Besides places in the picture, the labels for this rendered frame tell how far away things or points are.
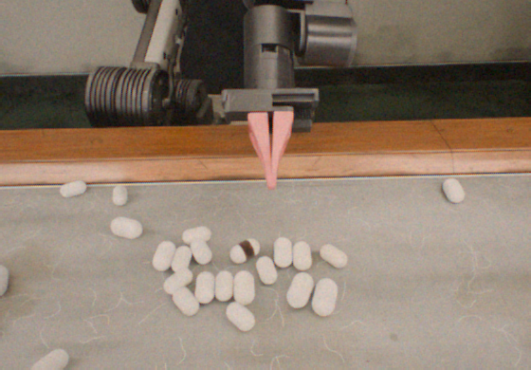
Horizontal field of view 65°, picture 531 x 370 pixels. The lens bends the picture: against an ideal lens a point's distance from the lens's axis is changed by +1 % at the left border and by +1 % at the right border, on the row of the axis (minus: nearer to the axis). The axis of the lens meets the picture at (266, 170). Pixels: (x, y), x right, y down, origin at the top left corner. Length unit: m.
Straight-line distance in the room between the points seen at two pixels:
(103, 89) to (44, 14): 1.90
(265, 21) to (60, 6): 2.19
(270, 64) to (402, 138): 0.27
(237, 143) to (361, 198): 0.19
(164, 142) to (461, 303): 0.43
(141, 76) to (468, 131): 0.55
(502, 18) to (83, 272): 2.63
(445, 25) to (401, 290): 2.33
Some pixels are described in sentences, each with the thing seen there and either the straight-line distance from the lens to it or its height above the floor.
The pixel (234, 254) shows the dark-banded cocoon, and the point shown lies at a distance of 0.45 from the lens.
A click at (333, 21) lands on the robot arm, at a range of 0.51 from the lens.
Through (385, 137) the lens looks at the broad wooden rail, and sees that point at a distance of 0.64.
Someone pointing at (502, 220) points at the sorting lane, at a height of 0.74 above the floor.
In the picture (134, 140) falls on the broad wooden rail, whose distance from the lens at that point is 0.64.
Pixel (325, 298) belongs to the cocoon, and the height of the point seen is 0.76.
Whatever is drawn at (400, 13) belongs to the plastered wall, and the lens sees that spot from 2.58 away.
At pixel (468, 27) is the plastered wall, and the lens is 2.76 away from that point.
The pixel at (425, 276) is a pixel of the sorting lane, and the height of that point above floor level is 0.74.
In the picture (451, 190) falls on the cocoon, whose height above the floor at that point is 0.76.
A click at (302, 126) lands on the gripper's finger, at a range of 0.48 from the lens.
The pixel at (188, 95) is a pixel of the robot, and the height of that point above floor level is 0.64.
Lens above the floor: 1.09
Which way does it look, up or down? 36 degrees down
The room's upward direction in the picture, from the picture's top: 1 degrees counter-clockwise
